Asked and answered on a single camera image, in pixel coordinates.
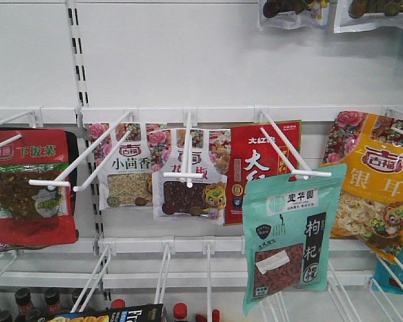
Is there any teal goji berry packet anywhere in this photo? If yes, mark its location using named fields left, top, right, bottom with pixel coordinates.
left=242, top=164, right=347, bottom=314

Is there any black cracker box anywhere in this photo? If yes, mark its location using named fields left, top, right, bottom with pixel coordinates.
left=50, top=304, right=167, bottom=322

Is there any white peppercorn packet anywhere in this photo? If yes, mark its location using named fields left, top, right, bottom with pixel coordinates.
left=148, top=128, right=231, bottom=225

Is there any white peg hook centre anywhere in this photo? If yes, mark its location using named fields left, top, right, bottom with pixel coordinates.
left=163, top=109, right=203, bottom=189

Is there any white peg hook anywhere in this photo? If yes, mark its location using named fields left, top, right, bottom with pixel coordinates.
left=28, top=110, right=133, bottom=190
left=257, top=110, right=332, bottom=178
left=163, top=109, right=203, bottom=189

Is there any red Da Hong Pao packet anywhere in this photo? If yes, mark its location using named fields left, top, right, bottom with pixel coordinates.
left=224, top=123, right=298, bottom=225

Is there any white fennel seed packet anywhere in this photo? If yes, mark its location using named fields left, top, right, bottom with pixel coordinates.
left=94, top=123, right=166, bottom=210

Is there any white peg hook right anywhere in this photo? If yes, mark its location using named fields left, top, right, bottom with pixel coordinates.
left=257, top=110, right=332, bottom=178

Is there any white peg hook left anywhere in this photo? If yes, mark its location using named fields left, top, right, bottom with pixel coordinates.
left=28, top=110, right=133, bottom=190

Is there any upper white spice packet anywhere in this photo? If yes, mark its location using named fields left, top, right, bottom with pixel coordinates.
left=258, top=0, right=330, bottom=30

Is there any yellow white fungus packet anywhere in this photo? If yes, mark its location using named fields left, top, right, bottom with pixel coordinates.
left=322, top=111, right=403, bottom=263

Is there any red pickled vegetable packet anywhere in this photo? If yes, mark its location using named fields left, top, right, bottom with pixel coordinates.
left=0, top=129, right=79, bottom=247

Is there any upper right white packet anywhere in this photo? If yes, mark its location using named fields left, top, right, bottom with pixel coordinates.
left=334, top=0, right=403, bottom=33

